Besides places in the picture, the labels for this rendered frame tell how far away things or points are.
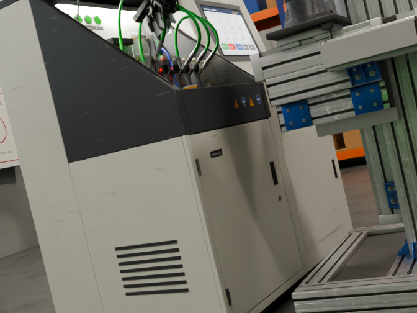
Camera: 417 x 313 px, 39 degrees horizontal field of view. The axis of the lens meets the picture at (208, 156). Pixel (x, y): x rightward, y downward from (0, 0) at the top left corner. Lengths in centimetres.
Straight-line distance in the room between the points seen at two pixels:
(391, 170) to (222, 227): 62
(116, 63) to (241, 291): 95
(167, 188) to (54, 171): 55
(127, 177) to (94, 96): 33
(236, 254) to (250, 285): 14
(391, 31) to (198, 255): 99
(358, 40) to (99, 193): 115
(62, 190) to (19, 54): 58
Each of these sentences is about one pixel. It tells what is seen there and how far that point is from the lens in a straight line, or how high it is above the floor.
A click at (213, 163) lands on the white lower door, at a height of 67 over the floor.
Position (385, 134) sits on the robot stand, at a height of 64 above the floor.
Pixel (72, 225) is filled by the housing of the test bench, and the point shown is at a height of 54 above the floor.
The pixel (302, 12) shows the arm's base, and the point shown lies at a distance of 188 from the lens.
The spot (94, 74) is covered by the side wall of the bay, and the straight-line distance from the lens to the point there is 225.
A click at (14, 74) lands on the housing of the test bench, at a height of 120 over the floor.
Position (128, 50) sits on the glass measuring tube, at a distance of 274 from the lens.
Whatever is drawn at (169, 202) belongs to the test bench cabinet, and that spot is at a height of 57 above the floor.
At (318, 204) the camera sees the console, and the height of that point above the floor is 32.
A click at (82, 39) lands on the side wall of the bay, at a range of 228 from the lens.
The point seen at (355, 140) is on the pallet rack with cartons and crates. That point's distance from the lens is 762.
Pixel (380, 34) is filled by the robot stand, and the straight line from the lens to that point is 170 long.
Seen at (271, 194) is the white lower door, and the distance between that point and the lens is 249.
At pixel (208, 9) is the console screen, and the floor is 139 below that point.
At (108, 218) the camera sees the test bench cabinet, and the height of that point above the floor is 55.
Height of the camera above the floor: 76
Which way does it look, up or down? 2 degrees down
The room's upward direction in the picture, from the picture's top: 13 degrees counter-clockwise
